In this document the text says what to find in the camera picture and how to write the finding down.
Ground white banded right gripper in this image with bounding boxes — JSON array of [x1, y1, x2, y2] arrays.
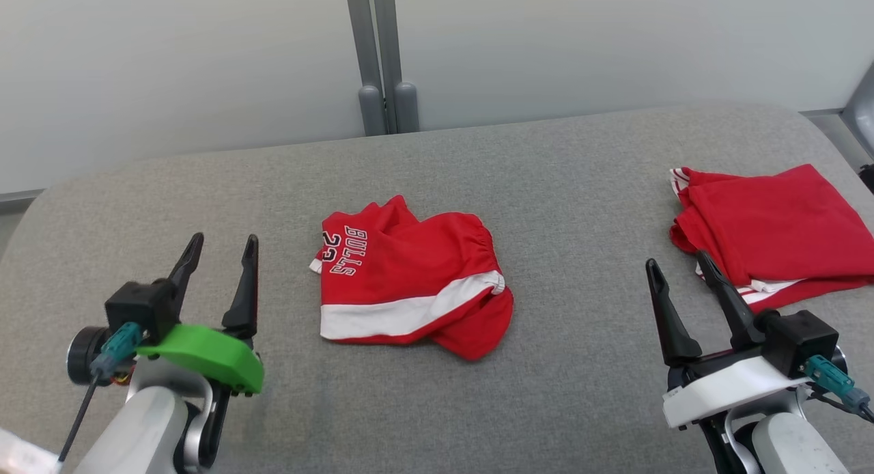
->
[[645, 250, 810, 431]]

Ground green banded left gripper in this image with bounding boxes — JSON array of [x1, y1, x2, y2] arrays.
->
[[134, 232, 266, 397]]

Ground red Bulls 23 jersey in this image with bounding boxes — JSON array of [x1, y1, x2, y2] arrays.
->
[[668, 163, 874, 315]]

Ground red shorts with white stripe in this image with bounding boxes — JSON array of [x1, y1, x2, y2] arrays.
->
[[309, 195, 515, 363]]

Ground white paper piece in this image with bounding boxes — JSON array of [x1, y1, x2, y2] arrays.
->
[[0, 426, 64, 474]]

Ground black left cable teal plug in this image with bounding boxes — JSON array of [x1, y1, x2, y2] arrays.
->
[[57, 322, 145, 465]]

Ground black cable teal plug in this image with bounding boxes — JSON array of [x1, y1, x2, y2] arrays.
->
[[804, 354, 874, 424], [57, 322, 145, 465]]

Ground black right cable teal plug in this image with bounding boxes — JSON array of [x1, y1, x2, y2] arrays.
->
[[804, 354, 874, 424]]

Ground grey partition post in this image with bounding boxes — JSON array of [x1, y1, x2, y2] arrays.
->
[[343, 0, 421, 137], [843, 60, 874, 158]]

